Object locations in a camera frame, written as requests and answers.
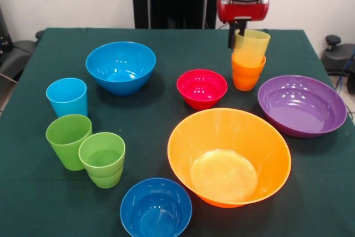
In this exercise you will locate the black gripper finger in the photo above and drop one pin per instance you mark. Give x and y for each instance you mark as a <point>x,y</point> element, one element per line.
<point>231,35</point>
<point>242,27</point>

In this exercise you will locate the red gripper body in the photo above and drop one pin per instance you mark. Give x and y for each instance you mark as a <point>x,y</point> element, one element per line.
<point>241,10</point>

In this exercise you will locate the yellow translucent cup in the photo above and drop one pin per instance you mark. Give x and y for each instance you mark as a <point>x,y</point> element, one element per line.
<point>253,49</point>

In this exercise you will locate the orange cup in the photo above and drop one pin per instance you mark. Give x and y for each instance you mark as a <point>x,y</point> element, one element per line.
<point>245,84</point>
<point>248,71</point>

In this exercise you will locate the pink-red small bowl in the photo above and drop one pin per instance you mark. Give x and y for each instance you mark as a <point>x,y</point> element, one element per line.
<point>201,90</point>

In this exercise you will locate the large orange bowl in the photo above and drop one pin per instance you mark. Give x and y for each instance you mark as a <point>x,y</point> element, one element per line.
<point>222,134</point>

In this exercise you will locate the purple bowl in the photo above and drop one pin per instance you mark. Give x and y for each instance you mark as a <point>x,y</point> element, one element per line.
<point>299,109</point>

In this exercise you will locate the dark green tablecloth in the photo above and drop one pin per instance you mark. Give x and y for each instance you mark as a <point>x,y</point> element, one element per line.
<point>155,115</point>

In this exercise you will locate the light blue bowl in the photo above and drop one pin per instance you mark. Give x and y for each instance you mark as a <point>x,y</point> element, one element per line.
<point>120,65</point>

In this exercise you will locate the light green cup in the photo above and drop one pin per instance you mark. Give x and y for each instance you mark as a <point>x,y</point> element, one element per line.
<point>101,148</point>
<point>105,181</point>

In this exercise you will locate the light blue cup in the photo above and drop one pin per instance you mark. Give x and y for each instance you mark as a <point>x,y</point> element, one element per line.
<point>66,101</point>

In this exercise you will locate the dark blue small bowl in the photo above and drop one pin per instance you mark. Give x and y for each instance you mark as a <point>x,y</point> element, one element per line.
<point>155,206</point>

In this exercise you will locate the black pedestal base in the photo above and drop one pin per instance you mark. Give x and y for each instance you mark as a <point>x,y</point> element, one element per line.
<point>337,56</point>
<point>14,56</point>

